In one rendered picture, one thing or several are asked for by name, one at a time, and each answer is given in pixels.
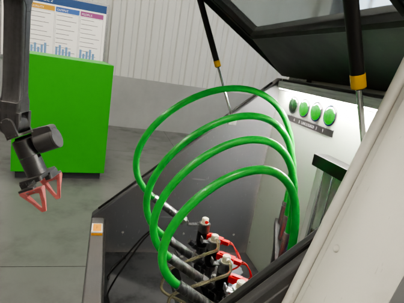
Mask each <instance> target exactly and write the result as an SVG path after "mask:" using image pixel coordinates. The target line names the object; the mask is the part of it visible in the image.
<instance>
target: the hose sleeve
mask: <svg viewBox="0 0 404 303"><path fill-rule="evenodd" d="M158 198H159V196H158V195H156V196H155V198H154V199H153V200H151V201H152V202H153V203H155V204H156V202H157V200H158ZM162 210H164V211H165V212H166V213H167V214H169V215H170V216H172V217H174V216H175V215H176V213H177V212H178V211H177V210H176V209H175V208H173V207H172V206H170V205H169V204H168V203H167V202H165V204H164V206H163V208H162Z"/></svg>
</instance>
